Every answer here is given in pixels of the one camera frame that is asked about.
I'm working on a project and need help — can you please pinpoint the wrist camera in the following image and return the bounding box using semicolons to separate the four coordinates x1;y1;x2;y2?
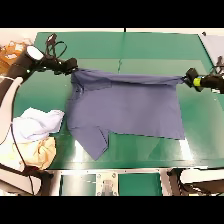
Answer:
214;55;224;76
45;32;59;58

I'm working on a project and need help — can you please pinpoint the black cable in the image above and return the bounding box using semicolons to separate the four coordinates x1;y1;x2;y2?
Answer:
50;40;68;61
9;121;36;196

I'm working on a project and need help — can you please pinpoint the orange garment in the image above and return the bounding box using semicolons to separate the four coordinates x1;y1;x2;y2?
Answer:
0;38;33;74

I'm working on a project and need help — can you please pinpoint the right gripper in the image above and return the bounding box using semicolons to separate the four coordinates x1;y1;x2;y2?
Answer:
184;67;202;92

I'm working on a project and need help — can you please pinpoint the white garment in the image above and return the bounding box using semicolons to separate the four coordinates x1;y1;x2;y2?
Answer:
12;106;66;145

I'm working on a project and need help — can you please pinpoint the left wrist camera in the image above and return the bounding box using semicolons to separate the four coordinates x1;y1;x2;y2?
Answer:
45;32;59;58

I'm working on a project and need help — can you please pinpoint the blue shirt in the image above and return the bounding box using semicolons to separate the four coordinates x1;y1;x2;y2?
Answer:
65;67;187;161

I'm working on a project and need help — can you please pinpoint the cream garment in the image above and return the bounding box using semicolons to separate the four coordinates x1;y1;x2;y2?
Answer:
14;135;57;170

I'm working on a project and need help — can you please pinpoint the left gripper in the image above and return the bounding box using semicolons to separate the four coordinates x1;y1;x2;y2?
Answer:
55;57;80;76

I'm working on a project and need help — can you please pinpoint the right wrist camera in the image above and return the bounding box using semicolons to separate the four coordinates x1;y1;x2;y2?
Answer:
214;55;224;76

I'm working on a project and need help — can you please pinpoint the silver frame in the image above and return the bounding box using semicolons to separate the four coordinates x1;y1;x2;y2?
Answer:
44;166;183;197

